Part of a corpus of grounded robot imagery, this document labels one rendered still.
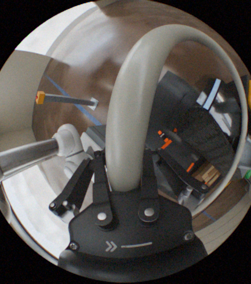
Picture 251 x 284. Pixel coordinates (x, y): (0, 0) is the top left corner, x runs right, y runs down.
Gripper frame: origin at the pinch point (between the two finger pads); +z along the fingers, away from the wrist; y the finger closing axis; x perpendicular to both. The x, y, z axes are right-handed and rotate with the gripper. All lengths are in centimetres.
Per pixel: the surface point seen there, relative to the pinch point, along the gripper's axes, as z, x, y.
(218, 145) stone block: 16, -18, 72
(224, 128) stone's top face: 11, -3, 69
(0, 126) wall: 121, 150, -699
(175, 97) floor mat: 97, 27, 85
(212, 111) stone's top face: 16, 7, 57
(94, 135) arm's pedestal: 50, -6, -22
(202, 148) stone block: 29, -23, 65
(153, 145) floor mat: 105, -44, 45
